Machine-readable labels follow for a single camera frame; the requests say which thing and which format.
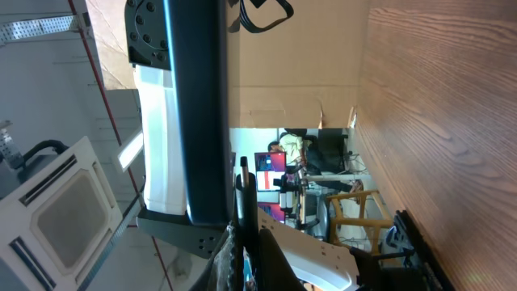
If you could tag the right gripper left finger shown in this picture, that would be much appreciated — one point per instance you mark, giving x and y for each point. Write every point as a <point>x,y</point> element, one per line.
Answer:
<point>224,271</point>

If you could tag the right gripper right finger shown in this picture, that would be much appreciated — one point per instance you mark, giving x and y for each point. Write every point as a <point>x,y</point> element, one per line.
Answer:
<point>274,271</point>

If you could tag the Samsung Galaxy smartphone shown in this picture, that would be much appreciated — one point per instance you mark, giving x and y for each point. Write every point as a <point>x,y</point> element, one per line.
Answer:
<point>197,38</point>

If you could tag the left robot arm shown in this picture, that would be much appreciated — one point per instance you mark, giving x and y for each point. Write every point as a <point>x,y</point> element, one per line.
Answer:
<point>313,261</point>

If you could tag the wooden chair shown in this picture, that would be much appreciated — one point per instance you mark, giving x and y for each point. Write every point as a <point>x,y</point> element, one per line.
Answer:
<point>358,219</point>

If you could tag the computer monitor red screen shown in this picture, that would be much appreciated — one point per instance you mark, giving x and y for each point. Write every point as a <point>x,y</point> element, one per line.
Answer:
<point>270,167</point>

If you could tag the seated person in background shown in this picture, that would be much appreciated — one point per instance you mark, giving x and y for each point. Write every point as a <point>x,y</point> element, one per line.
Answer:
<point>317,154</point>

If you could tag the ceiling air conditioner cassette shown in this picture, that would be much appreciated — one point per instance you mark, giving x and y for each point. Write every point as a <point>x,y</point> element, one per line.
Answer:
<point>58,213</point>

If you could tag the brown cardboard backdrop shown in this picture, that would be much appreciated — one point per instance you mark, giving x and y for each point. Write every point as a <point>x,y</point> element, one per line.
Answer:
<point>304,73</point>

